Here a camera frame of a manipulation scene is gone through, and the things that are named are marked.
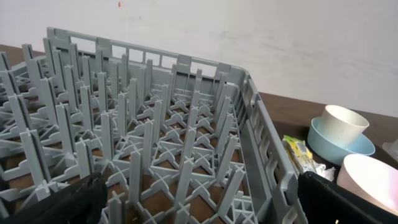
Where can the grey dishwasher rack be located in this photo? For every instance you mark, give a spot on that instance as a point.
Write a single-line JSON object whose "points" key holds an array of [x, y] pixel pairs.
{"points": [[177, 139]]}

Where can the light blue bowl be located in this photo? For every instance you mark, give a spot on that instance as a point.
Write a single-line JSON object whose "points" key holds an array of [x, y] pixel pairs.
{"points": [[333, 153]]}

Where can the yellow green snack wrapper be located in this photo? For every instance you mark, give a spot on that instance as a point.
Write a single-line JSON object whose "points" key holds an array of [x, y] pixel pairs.
{"points": [[303, 160]]}

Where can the white cup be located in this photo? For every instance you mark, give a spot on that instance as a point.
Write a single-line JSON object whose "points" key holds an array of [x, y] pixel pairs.
{"points": [[340, 125]]}

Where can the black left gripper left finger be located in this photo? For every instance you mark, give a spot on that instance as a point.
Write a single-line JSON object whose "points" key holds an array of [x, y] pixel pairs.
{"points": [[81, 202]]}

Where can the white pink bowl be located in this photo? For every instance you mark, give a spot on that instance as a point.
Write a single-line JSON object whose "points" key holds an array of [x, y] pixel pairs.
{"points": [[370, 179]]}

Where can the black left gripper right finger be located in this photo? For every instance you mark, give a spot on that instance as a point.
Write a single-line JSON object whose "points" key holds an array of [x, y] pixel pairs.
{"points": [[323, 201]]}

